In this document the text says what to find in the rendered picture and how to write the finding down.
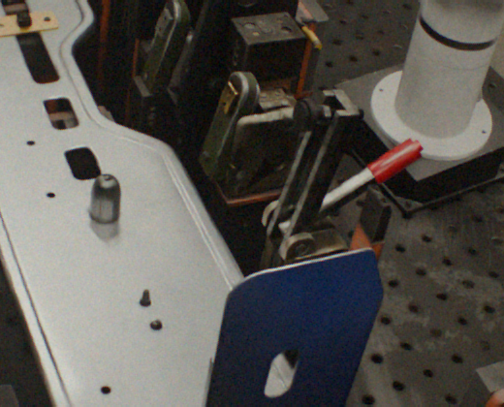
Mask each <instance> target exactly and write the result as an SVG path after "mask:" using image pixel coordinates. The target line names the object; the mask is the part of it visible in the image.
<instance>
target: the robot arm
mask: <svg viewBox="0 0 504 407"><path fill-rule="evenodd" d="M503 23H504V0H421V7H420V9H419V12H418V15H417V18H416V24H415V28H414V31H413V34H412V38H411V44H410V47H409V48H408V52H407V55H406V61H405V65H404V67H403V71H400V72H397V73H392V74H390V75H388V76H387V77H385V78H383V79H381V81H380V82H379V83H378V84H377V86H376V87H375V89H374V90H373V96H372V99H371V102H370V110H371V113H372V117H373V119H374V122H375V124H376V125H377V126H378V129H379V130H380V132H381V133H382V134H383V135H384V136H385V137H386V138H388V139H389V140H390V141H391V142H392V143H394V144H395V145H400V144H401V143H402V142H403V141H407V140H408V139H411V140H412V141H416V140H418V141H419V142H420V144H421V145H422V147H423V149H424V150H423V151H421V155H422V157H424V158H427V159H433V160H455V159H463V158H466V157H469V156H470V155H472V154H474V153H476V152H477V151H478V150H480V149H482V148H483V147H484V144H485V143H486V142H487V140H488V138H489V135H490V130H491V116H490V113H489V110H488V108H487V104H486V102H485V101H484V100H482V97H483V95H482V87H483V84H484V79H485V77H486V74H487V72H488V65H489V63H490V60H491V58H492V56H493V51H494V49H495V47H496V44H497V41H498V37H499V34H500V32H501V30H502V27H503Z"/></svg>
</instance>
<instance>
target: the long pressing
mask: <svg viewBox="0 0 504 407"><path fill-rule="evenodd" d="M24 2H25V3H26V5H27V8H28V11H29V13H36V12H43V11H52V12H53V13H54V14H55V16H56V18H57V20H58V23H59V28H58V29H55V30H49V31H43V32H36V33H30V34H39V36H40V37H41V39H42V41H43V43H44V45H45V49H46V50H47V54H48V56H49V57H50V61H51V63H52V65H53V67H54V69H55V71H56V72H55V73H56V74H57V76H58V78H59V80H58V81H57V82H53V83H46V84H38V83H37V82H35V81H34V80H33V78H32V74H31V72H30V70H29V68H28V66H27V63H26V60H25V58H24V55H23V53H22V52H21V47H20V45H19V44H18V41H17V39H16V38H17V37H18V36H21V35H16V36H9V37H2V38H0V264H1V267H2V269H3V272H4V275H5V278H6V280H7V283H8V286H9V288H10V291H11V296H12V299H13V301H14V304H15V306H16V311H17V313H18V316H19V319H20V321H21V323H22V328H23V331H24V333H25V336H26V339H27V341H28V344H29V346H30V349H31V351H32V354H33V357H34V360H35V362H36V364H37V369H38V371H39V374H40V377H41V379H42V382H43V384H44V387H45V389H46V392H47V397H48V399H49V402H50V404H51V406H52V407H202V402H203V398H204V393H205V380H206V374H207V371H208V366H209V361H210V358H211V357H213V359H214V354H215V349H216V344H217V339H218V334H219V330H220V325H221V321H222V316H223V311H224V307H225V298H226V297H227V294H228V292H229V291H230V290H231V289H232V287H233V286H234V285H236V284H238V283H239V281H240V280H242V279H243V278H244V277H243V275H242V273H241V271H240V270H239V266H238V265H237V263H236V260H235V258H234V256H233V255H232V254H231V252H230V250H229V248H228V246H227V244H226V242H225V240H224V239H223V237H222V235H221V233H220V231H219V229H218V228H217V226H216V224H215V222H214V221H213V219H212V217H211V215H210V214H209V212H208V210H207V208H206V206H205V203H204V201H203V199H202V197H201V195H200V193H199V191H198V190H197V189H196V187H195V185H194V183H193V181H192V179H191V176H190V174H189V173H188V171H187V170H186V168H185V166H184V165H183V163H182V161H181V159H180V158H179V156H178V155H177V152H176V150H175V149H174V148H173V147H172V146H170V145H169V144H166V143H165V142H164V141H160V140H158V139H155V138H152V137H151V136H149V135H146V134H141V133H139V132H136V131H134V130H131V129H129V128H127V127H124V126H121V125H117V124H115V123H113V122H111V121H110V120H109V119H107V118H106V117H105V116H104V115H102V114H101V111H100V109H99V107H98V106H97V104H96V102H95V99H94V96H93V94H92V92H91V90H90V88H89V86H88V85H87V81H86V79H85V77H84V76H83V74H82V72H81V68H80V67H79V63H78V61H77V60H76V58H75V57H76V52H77V51H78V50H79V49H80V48H81V47H82V46H83V45H84V44H85V43H86V42H87V40H89V39H90V38H91V37H92V35H93V34H94V32H95V30H96V20H97V19H96V15H95V13H94V10H93V8H92V6H90V4H89V2H88V0H24ZM0 16H7V15H6V11H5V9H4V7H3V5H2V3H1V1H0ZM55 100H66V101H69V103H70V105H71V107H72V109H73V111H74V115H75V117H76V119H77V121H78V122H79V125H78V127H76V128H72V129H65V130H57V129H55V128H54V127H53V125H52V124H51V122H50V119H49V117H48V113H47V110H46V108H45V103H47V102H50V101H55ZM28 141H34V142H35V144H34V145H32V146H30V145H28V144H27V142H28ZM81 149H87V150H88V151H90V152H91V153H92V154H93V156H94V158H95V163H96V165H97V166H98V168H99V170H100V173H101V174H104V173H109V174H112V175H114V177H116V178H117V179H118V181H119V183H120V186H121V191H122V196H121V206H120V216H119V218H118V219H117V220H114V221H113V222H110V223H101V222H98V221H95V220H94V219H92V218H91V216H90V215H89V208H90V195H91V189H92V185H93V183H94V180H95V179H96V178H95V179H85V180H76V179H75V177H74V175H73V173H72V170H71V169H70V167H69V164H68V160H67V158H66V155H67V153H69V152H70V151H76V150H81ZM49 193H52V194H55V197H54V198H50V197H48V196H47V194H49ZM145 289H147V290H149V291H150V301H151V304H150V305H149V306H142V305H141V304H140V300H141V299H142V291H143V290H145ZM155 319H158V320H159V321H160V324H161V325H162V327H161V328H160V329H157V330H156V329H152V328H151V327H150V324H151V323H152V322H153V320H155ZM293 375H294V367H293V365H292V364H291V363H290V361H289V359H288V357H287V355H286V354H285V352H284V353H282V354H281V355H278V356H277V357H276V358H275V359H274V360H273V362H272V364H271V366H270V370H269V374H268V382H267V386H266V390H265V393H266V394H269V395H272V394H277V393H280V392H281V391H285V390H286V389H287V388H288V387H289V386H290V384H291V382H292V379H293ZM103 386H109V388H110V390H111V392H110V393H102V392H101V391H100V388H101V387H103Z"/></svg>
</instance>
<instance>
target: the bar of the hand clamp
mask: <svg viewBox="0 0 504 407"><path fill-rule="evenodd" d="M364 116H365V112H364V110H363V109H357V106H353V104H352V102H351V100H350V99H349V97H348V96H346V94H345V93H344V91H343V90H331V91H323V92H322V93H321V95H320V98H319V100H318V103H317V104H316V107H315V105H314V103H313V102H312V101H311V100H309V99H301V100H299V101H298V102H297V103H296V104H295V106H294V109H293V121H294V124H295V126H296V127H297V128H298V129H299V130H300V131H302V132H305V134H304V136H303V141H302V143H301V146H300V148H299V152H298V155H297V157H296V159H295V161H294V164H293V166H292V168H291V170H290V172H289V177H288V179H287V182H286V184H285V187H284V189H283V191H282V193H281V196H280V198H279V201H278V203H277V206H276V207H275V210H274V211H273V214H272V219H271V221H270V223H269V225H268V229H267V233H268V235H269V236H279V235H282V233H280V231H279V229H278V224H279V223H280V222H281V221H282V220H283V219H286V218H289V217H290V216H292V215H293V214H294V215H293V217H292V219H291V222H290V223H289V228H288V231H287V233H286V234H285V237H284V238H283V241H282V243H281V245H280V248H279V250H278V254H279V255H280V256H281V257H282V255H281V254H282V250H283V246H284V243H285V241H286V240H287V239H288V238H289V237H291V236H293V235H297V234H302V233H308V234H309V233H310V231H311V229H312V226H313V224H314V222H315V220H316V218H317V216H318V214H319V211H320V209H321V205H322V203H323V201H324V198H325V196H326V194H327V192H328V190H329V189H330V186H331V183H332V180H333V178H334V175H335V172H336V170H337V168H338V165H339V163H340V161H341V159H342V157H343V155H344V152H345V150H346V149H345V148H346V146H347V144H348V142H349V140H350V138H351V136H352V134H353V132H354V130H355V128H356V123H357V121H358V120H363V119H364Z"/></svg>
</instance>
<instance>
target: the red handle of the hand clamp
mask: <svg viewBox="0 0 504 407"><path fill-rule="evenodd" d="M423 150H424V149H423V147H422V145H421V144H420V142H419V141H418V140H416V141H412V140H411V139H408V140H407V141H403V142H402V143H401V144H400V145H398V146H396V147H395V148H393V149H392V150H391V151H388V152H386V153H385V154H383V155H382V156H381V157H380V158H378V159H377V160H375V161H373V162H372V163H370V164H368V165H367V168H365V169H364V170H362V171H361V172H360V173H358V174H356V175H353V176H352V177H350V178H349V179H348V180H347V181H345V182H343V183H342V184H340V185H339V186H337V187H336V188H334V189H333V190H330V191H329V192H328V193H327V194H326V196H325V198H324V201H323V203H322V205H321V209H320V211H319V214H318V216H317V218H316V220H315V222H314V224H313V225H315V224H316V223H318V222H320V221H321V220H323V219H325V218H326V217H328V216H329V215H331V214H332V213H334V212H335V211H336V210H338V209H339V208H341V207H342V206H343V205H346V204H348V203H349V202H350V201H352V200H353V199H355V198H357V197H358V196H360V195H361V194H362V193H363V192H365V191H367V188H368V186H369V185H372V184H376V185H377V184H379V185H380V184H382V183H383V182H384V181H385V180H387V179H388V178H392V177H393V176H394V175H395V174H397V173H398V172H401V171H402V170H403V169H404V168H406V167H407V166H411V165H412V164H413V163H414V162H416V161H417V160H419V159H421V157H422V155H421V151H423ZM293 215H294V214H293ZM293 215H292V216H290V217H289V218H286V219H283V220H282V221H281V222H280V223H279V224H278V229H279V231H280V233H282V235H283V236H284V237H285V234H286V233H287V231H288V228H289V223H290V222H291V219H292V217H293Z"/></svg>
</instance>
